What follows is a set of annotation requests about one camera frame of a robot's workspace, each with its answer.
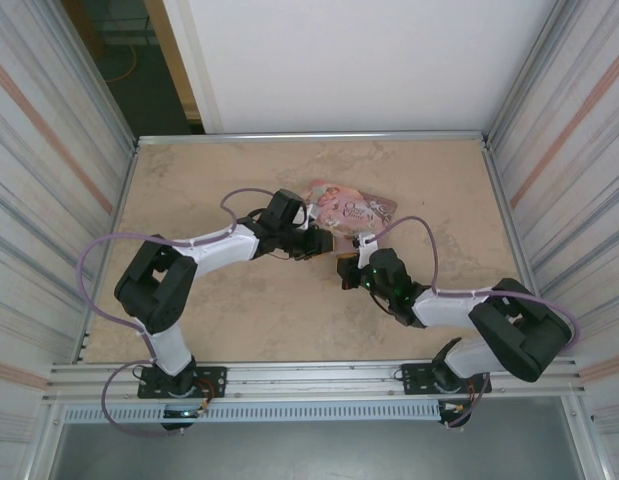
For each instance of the pink illustrated tin box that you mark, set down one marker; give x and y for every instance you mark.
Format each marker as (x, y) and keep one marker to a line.
(349, 210)

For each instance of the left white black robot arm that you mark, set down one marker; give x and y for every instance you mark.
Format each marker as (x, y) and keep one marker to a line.
(219, 250)

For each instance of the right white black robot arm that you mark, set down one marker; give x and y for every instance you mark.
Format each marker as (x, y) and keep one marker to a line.
(439, 307)

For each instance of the white back panel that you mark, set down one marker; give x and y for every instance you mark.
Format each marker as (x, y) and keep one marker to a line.
(364, 65)

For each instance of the grey metal sheet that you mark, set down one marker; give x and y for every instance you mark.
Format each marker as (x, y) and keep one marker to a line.
(309, 452)

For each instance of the corrugated white side panel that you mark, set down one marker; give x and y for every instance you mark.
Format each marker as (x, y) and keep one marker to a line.
(39, 150)
(579, 150)

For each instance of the aluminium mounting rail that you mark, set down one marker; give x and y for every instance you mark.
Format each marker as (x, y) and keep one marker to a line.
(309, 380)

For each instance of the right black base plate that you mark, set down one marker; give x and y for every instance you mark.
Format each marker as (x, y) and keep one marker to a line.
(416, 380)

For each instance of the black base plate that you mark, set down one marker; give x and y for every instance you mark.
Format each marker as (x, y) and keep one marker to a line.
(211, 382)
(416, 380)

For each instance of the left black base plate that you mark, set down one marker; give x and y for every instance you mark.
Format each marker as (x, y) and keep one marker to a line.
(211, 382)

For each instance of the wooden door frame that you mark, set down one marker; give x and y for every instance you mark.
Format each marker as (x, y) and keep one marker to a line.
(174, 65)

